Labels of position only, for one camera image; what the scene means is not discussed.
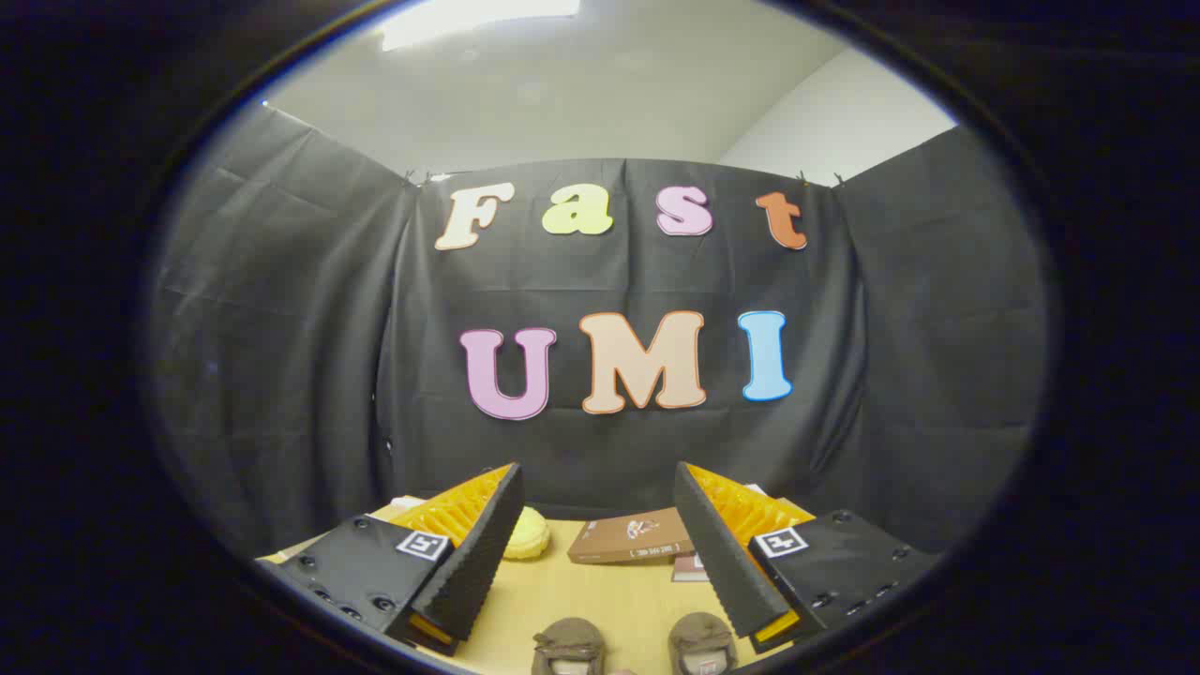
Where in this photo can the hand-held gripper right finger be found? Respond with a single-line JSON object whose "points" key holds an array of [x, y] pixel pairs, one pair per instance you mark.
{"points": [[717, 553]]}

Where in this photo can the ceiling light panel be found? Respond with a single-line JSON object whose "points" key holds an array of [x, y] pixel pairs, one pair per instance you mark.
{"points": [[469, 17]]}

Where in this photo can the brown fuzzy shoe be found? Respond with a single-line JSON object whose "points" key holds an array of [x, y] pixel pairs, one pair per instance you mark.
{"points": [[701, 634], [567, 639]]}

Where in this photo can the yellow plush toy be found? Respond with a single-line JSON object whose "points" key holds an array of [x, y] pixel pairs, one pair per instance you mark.
{"points": [[527, 536]]}

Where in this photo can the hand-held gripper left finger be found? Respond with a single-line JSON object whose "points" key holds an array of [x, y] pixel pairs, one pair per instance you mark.
{"points": [[487, 553]]}

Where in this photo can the brown cover book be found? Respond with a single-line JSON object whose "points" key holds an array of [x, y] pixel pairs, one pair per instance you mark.
{"points": [[623, 539]]}

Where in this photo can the black backdrop cloth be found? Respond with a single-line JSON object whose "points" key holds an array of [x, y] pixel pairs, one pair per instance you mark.
{"points": [[309, 356]]}

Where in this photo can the pale pink book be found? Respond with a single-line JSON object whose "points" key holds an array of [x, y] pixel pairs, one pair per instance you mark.
{"points": [[689, 567]]}

